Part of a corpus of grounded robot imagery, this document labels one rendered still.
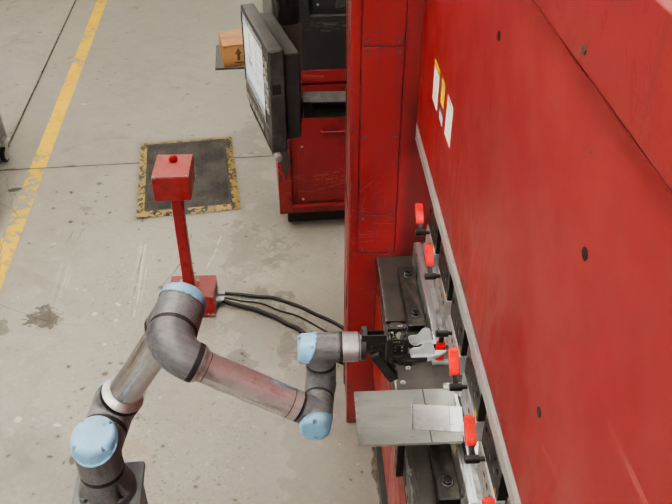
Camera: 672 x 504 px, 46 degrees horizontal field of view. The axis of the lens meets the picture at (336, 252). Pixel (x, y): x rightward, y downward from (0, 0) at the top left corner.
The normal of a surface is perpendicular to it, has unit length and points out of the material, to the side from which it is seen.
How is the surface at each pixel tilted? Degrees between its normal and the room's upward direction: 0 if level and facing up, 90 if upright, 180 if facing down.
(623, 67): 90
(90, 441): 7
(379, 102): 90
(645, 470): 90
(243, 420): 0
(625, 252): 90
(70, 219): 0
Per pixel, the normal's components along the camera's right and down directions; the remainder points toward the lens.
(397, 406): 0.00, -0.80
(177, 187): 0.04, 0.59
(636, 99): -1.00, 0.03
